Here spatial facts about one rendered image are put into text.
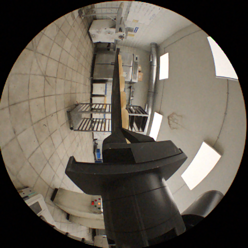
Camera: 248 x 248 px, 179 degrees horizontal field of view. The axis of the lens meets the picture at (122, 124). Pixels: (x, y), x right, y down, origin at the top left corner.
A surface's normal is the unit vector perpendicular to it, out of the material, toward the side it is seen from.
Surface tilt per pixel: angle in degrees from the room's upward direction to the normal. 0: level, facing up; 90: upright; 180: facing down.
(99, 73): 90
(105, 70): 90
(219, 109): 180
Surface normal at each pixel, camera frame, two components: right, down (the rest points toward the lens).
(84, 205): 0.07, -0.97
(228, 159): -0.99, -0.04
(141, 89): 0.14, 0.38
